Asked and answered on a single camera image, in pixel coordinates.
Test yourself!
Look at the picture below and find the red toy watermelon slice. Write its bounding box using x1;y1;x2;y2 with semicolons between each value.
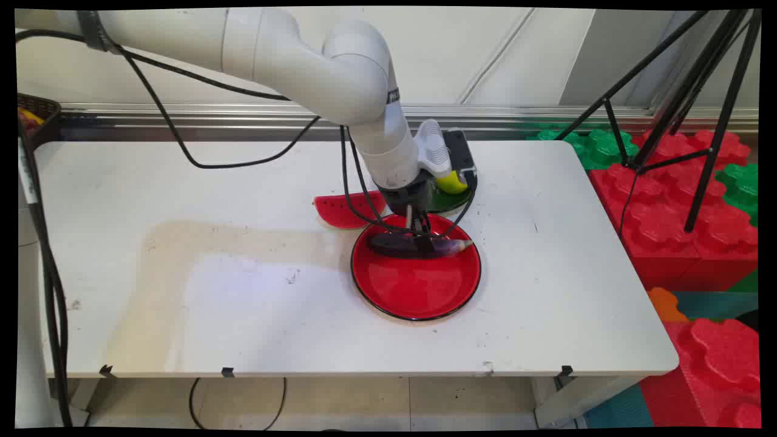
313;190;388;230

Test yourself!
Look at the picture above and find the white ribbed camera mount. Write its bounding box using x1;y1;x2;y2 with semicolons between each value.
414;119;453;180

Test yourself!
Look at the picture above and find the black arm strap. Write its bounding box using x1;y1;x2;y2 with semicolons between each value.
75;10;121;54

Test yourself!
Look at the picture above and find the teal foam mat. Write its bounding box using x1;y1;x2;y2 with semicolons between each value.
671;290;759;321

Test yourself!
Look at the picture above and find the black floor cable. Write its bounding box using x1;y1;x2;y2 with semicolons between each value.
189;377;287;432

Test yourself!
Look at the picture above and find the red round plate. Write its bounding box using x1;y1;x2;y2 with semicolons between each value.
350;211;483;322

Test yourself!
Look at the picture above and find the orange foam piece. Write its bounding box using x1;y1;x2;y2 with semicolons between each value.
646;286;690;323

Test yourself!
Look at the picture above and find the yellow-green toy lemon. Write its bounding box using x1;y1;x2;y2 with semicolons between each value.
435;171;469;195

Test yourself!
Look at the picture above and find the dark green round plate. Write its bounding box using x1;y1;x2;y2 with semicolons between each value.
425;172;479;215

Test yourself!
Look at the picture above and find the purple toy eggplant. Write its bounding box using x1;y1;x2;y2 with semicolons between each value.
367;233;474;260

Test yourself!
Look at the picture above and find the black cable bundle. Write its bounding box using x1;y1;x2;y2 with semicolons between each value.
17;118;75;428

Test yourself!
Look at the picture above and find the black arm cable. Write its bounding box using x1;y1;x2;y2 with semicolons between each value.
15;29;478;239

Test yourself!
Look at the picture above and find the metal wall rail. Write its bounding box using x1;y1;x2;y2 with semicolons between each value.
58;102;759;143

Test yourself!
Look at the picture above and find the dark wicker basket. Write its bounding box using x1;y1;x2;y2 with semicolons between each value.
16;92;63;150

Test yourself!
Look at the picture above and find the black tripod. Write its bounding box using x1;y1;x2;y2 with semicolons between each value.
554;8;762;234

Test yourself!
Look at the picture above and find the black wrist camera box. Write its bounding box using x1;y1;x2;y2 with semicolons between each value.
443;129;478;184

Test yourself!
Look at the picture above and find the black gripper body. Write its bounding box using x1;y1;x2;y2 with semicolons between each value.
378;176;435;218

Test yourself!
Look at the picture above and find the white table leg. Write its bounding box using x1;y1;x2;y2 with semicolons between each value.
533;375;645;429

